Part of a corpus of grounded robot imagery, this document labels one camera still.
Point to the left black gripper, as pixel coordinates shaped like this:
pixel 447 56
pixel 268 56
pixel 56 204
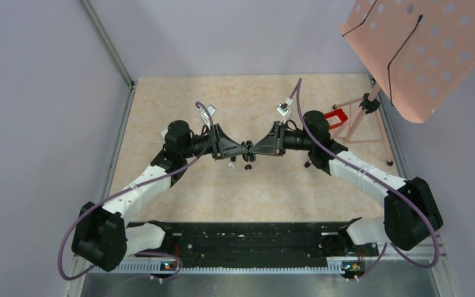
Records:
pixel 222 146

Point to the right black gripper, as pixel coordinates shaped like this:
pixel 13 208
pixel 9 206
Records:
pixel 274 143

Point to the black earbud charging case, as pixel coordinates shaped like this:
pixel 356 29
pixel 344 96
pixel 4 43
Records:
pixel 248 157

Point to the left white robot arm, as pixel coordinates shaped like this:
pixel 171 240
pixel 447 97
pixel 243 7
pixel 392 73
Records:
pixel 139 192

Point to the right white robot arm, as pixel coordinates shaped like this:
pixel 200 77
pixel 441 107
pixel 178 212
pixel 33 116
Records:
pixel 410 212

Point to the white charging case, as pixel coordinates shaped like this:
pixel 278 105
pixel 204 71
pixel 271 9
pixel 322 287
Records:
pixel 163 133

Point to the red square box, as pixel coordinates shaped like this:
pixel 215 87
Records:
pixel 336 118

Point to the pink perforated music stand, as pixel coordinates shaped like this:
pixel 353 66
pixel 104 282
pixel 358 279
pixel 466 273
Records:
pixel 417 51

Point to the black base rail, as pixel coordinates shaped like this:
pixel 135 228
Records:
pixel 167 249

